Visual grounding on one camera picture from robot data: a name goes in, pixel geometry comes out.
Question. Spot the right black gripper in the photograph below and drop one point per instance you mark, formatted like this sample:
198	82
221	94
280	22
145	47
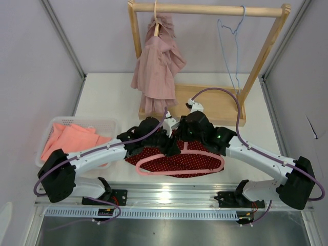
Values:
183	126

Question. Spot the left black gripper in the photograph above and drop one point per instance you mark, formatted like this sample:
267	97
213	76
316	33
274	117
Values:
170	147

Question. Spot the pink hanger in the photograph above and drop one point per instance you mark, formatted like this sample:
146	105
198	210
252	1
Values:
183	151

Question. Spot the dusty pink pleated skirt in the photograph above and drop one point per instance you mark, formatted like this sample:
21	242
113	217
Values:
157	66

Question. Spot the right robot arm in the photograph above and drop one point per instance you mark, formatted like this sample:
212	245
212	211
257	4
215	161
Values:
292	181

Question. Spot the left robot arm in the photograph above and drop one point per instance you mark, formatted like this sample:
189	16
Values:
60	176

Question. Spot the blue hanger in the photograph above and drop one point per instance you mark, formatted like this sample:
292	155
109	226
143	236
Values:
234	32

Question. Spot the wooden clothes rack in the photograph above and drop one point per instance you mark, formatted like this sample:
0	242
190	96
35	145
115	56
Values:
219	106

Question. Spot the white plastic basket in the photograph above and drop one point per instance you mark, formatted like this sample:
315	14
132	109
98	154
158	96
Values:
106	127

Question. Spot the salmon orange cloth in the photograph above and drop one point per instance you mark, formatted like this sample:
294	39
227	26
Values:
72	138

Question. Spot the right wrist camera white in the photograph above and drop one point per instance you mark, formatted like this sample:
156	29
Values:
194	106

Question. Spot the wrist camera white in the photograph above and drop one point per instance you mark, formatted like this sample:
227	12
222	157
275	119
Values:
170	124
194	106

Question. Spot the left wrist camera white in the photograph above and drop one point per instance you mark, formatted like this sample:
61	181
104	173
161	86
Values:
170	124

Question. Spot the aluminium mounting rail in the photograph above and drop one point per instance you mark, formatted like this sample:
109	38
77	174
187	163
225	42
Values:
146	195

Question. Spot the white slotted cable duct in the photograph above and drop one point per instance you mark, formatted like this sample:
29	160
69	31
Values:
145	214

